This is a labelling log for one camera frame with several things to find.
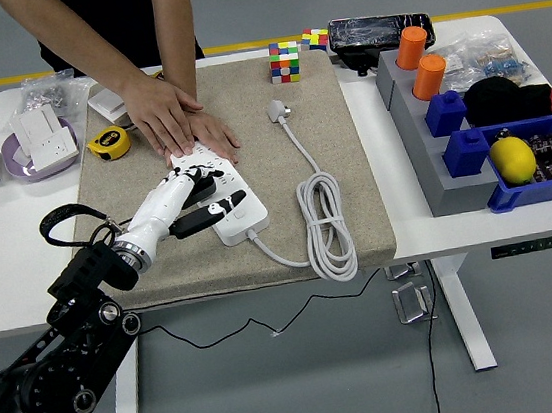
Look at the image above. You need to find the black power adapter plug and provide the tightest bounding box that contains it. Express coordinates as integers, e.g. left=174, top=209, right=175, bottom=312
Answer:
left=181, top=176, right=219, bottom=210

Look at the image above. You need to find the black desk control panel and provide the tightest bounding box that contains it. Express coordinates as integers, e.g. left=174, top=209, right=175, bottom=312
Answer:
left=489, top=235, right=552, bottom=261

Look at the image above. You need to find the grey-brown mat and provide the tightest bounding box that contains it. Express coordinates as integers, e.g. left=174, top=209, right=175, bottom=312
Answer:
left=51, top=43, right=401, bottom=317

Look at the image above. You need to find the black cloth bundle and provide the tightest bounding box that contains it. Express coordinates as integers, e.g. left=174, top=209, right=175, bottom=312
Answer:
left=460, top=69, right=552, bottom=130

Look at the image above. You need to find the blue block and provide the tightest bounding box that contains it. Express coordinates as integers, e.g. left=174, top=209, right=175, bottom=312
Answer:
left=421, top=88, right=472, bottom=140
left=438, top=125, right=495, bottom=181

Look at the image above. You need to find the black wrapped box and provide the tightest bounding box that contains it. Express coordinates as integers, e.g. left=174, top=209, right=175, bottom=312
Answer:
left=326, top=7, right=440, bottom=81

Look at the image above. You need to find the grey stepped block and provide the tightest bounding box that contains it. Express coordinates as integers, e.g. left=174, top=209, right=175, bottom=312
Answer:
left=371, top=37, right=504, bottom=223

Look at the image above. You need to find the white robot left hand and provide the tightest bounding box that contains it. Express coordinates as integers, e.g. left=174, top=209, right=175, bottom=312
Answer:
left=118, top=158, right=253, bottom=251

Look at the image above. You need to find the orange cylinder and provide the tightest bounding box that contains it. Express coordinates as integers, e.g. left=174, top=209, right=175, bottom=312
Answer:
left=392, top=24, right=432, bottom=73
left=407, top=52, right=451, bottom=104

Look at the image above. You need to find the black adapter cord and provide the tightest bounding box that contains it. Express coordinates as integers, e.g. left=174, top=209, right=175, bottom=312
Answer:
left=130, top=266, right=395, bottom=358

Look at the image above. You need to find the metal bracket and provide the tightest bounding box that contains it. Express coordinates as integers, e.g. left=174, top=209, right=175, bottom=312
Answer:
left=389, top=278, right=440, bottom=327
left=383, top=261, right=425, bottom=283

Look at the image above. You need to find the white power strip cable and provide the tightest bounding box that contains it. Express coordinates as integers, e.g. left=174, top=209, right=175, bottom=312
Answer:
left=230, top=91, right=362, bottom=294

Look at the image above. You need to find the person's right hand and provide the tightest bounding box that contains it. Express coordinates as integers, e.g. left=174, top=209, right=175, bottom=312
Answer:
left=119, top=72, right=210, bottom=164

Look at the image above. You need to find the blue plastic bin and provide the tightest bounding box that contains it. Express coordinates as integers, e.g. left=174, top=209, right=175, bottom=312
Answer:
left=476, top=112, right=552, bottom=215

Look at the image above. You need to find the white power strip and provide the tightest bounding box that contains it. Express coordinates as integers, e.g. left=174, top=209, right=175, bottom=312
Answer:
left=170, top=140, right=274, bottom=253

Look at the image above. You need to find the white wall socket panel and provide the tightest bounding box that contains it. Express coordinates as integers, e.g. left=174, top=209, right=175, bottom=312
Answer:
left=24, top=127, right=82, bottom=173

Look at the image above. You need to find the white wall switch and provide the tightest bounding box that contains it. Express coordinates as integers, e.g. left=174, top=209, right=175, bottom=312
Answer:
left=85, top=86, right=128, bottom=125

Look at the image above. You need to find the purple bowl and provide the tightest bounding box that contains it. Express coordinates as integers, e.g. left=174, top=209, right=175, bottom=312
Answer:
left=0, top=114, right=83, bottom=186

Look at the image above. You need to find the clear bag of screws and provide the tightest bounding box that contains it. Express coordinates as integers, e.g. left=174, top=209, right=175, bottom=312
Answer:
left=17, top=66, right=94, bottom=123

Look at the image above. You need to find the black floor cable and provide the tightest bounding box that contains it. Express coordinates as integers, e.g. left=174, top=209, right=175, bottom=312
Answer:
left=415, top=260, right=453, bottom=413

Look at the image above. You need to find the large colourful puzzle cube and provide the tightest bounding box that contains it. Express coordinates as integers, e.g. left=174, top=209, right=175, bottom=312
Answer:
left=265, top=39, right=304, bottom=86

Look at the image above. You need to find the small colourful puzzle cube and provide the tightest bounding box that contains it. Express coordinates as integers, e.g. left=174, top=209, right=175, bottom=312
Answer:
left=298, top=26, right=332, bottom=56

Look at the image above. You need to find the clear bag of white parts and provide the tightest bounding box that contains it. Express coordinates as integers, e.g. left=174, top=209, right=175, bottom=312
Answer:
left=429, top=37, right=487, bottom=92

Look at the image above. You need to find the white socket box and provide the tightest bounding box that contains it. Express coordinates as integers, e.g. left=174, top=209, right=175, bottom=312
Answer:
left=7, top=102, right=68, bottom=149

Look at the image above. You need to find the yellow lemon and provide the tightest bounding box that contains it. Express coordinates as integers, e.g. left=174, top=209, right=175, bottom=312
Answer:
left=486, top=133, right=540, bottom=189

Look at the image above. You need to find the clear bag of blue parts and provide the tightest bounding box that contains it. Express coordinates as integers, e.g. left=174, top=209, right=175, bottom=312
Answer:
left=465, top=23, right=539, bottom=93

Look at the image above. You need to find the white table leg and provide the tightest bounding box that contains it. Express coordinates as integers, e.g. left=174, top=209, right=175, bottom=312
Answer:
left=425, top=250, right=500, bottom=378
left=101, top=328, right=150, bottom=413

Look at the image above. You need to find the person's left hand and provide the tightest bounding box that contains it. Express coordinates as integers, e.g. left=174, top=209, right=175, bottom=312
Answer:
left=158, top=106, right=245, bottom=175

